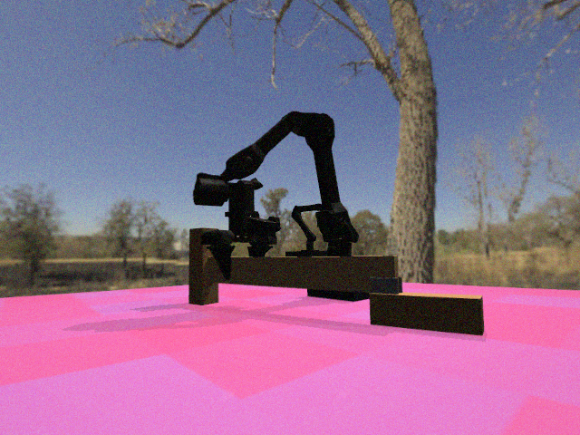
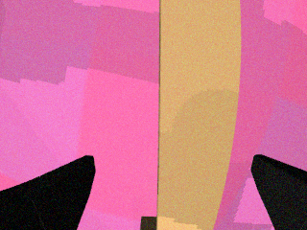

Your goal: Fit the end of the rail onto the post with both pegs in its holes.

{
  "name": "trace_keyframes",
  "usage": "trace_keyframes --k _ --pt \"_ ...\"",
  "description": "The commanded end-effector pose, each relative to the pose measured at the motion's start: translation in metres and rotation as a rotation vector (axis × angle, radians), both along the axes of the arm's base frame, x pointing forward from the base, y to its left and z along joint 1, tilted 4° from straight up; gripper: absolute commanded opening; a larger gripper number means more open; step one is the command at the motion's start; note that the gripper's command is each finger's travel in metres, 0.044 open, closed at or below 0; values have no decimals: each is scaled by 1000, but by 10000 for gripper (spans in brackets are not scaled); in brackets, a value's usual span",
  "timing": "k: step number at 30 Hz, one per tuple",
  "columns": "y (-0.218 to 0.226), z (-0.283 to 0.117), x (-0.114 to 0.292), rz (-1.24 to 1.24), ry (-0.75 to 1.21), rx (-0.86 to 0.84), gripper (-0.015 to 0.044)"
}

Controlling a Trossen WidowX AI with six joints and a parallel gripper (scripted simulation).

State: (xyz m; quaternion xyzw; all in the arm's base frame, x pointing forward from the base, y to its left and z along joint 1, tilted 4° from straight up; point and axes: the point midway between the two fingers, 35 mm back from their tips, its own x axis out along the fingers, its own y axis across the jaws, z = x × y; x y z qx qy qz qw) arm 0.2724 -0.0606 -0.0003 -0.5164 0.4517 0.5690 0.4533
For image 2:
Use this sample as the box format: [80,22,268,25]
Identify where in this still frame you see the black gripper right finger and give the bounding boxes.
[250,154,307,230]

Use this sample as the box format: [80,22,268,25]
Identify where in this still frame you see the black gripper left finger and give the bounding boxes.
[0,154,96,230]

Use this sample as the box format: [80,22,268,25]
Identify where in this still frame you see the long wooden rail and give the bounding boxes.
[156,0,242,230]

